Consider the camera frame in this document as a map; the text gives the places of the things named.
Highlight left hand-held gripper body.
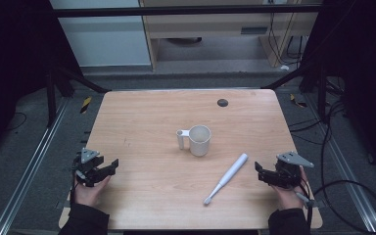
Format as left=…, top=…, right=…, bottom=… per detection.
left=72, top=147, right=106, bottom=188

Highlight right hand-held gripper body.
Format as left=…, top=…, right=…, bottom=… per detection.
left=270, top=151, right=315, bottom=190

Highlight person's left hand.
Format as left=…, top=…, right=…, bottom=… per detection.
left=73, top=174, right=113, bottom=208

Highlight person's right hand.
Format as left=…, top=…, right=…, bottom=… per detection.
left=268, top=165, right=309, bottom=211

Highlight white electric toothbrush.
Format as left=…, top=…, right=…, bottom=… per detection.
left=203, top=152, right=250, bottom=207

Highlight yellow black striped tape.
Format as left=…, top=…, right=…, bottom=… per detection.
left=79, top=95, right=93, bottom=115
left=289, top=93, right=308, bottom=109

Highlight black metal stand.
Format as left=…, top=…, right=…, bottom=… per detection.
left=44, top=63, right=112, bottom=129
left=261, top=60, right=330, bottom=122

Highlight black curtain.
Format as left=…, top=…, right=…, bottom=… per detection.
left=0, top=0, right=81, bottom=161
left=302, top=0, right=376, bottom=182

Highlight white cabinet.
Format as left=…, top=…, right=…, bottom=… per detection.
left=48, top=0, right=153, bottom=69

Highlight light wooden desk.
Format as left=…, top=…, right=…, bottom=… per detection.
left=138, top=0, right=323, bottom=71

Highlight black horizontal bar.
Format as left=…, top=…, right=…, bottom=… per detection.
left=49, top=4, right=325, bottom=19

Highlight black gripper cable with plug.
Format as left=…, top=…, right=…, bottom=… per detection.
left=294, top=177, right=317, bottom=229

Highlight long black floor cable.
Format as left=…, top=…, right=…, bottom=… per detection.
left=312, top=97, right=376, bottom=235

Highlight aluminium floor rail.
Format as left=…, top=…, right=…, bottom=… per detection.
left=0, top=97, right=71, bottom=235
left=303, top=93, right=376, bottom=235

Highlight white cup with handle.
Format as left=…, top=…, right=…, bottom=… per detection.
left=175, top=124, right=212, bottom=158

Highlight thin black floor cable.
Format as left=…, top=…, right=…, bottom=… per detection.
left=3, top=111, right=28, bottom=133

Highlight hanging black cables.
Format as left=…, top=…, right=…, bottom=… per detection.
left=265, top=0, right=306, bottom=68

